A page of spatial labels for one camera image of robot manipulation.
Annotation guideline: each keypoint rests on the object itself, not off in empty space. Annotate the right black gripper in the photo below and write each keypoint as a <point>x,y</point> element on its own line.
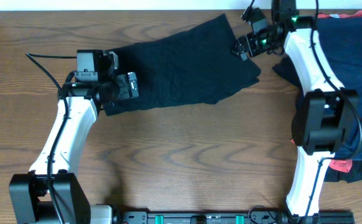
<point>248,38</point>

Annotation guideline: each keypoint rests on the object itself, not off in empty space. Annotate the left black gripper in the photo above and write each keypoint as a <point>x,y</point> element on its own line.
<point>124,94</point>

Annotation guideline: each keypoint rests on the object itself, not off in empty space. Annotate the dark teal black shorts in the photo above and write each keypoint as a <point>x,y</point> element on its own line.
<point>190,67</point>

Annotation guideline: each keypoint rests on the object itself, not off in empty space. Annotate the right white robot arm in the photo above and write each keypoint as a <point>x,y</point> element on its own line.
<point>303,197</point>

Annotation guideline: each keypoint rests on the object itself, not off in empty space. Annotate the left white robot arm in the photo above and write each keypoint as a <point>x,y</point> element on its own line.
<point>50,192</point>

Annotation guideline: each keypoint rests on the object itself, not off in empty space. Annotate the navy blue folded garment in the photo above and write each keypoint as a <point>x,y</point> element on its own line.
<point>341,40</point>

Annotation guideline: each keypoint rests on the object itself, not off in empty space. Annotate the red garment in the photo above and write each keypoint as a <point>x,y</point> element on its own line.
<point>327,128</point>

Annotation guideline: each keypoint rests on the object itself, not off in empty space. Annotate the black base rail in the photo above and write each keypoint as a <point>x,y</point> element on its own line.
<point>199,218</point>

